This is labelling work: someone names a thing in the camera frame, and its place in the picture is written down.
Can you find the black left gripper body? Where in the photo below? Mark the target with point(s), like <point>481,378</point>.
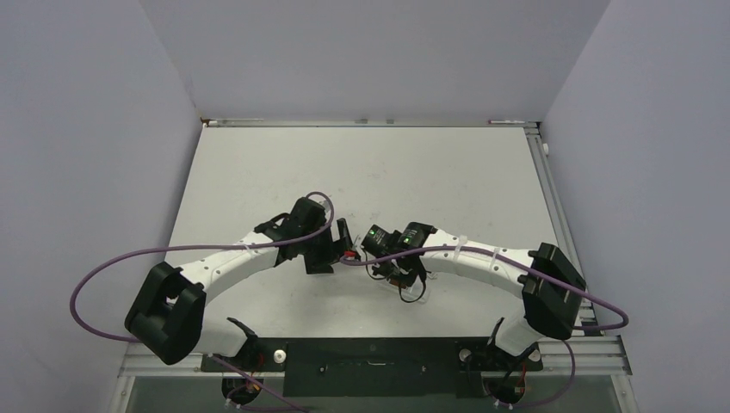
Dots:
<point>321,251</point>

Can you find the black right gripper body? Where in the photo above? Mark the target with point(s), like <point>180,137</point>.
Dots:
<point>390,270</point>

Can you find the white remote control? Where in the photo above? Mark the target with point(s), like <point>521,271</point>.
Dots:
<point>414,292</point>

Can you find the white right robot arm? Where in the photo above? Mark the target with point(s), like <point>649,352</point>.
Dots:
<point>544,279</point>

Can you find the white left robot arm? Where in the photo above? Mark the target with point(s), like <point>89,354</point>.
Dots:
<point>168,313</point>

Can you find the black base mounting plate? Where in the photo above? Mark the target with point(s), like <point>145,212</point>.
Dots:
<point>376,367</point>

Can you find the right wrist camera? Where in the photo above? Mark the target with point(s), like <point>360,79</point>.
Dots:
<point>355,252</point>

